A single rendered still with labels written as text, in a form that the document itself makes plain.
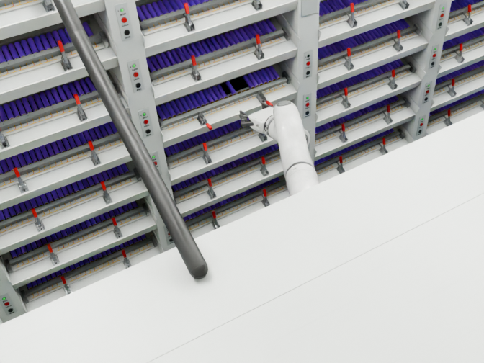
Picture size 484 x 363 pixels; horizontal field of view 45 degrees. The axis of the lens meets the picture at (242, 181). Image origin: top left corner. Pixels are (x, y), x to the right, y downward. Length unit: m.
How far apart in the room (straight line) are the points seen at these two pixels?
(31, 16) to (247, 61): 0.81
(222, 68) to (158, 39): 0.30
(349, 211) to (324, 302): 0.16
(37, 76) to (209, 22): 0.61
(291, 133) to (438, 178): 0.93
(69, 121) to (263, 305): 1.45
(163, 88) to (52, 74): 0.41
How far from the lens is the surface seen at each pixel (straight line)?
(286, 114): 1.79
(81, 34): 0.92
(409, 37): 2.78
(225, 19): 2.10
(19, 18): 1.86
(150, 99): 2.09
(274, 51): 2.28
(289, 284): 0.73
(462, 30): 2.94
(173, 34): 2.04
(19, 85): 1.94
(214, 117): 2.28
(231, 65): 2.21
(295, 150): 1.72
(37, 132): 2.05
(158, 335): 0.70
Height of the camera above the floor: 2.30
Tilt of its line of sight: 43 degrees down
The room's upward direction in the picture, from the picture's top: 5 degrees counter-clockwise
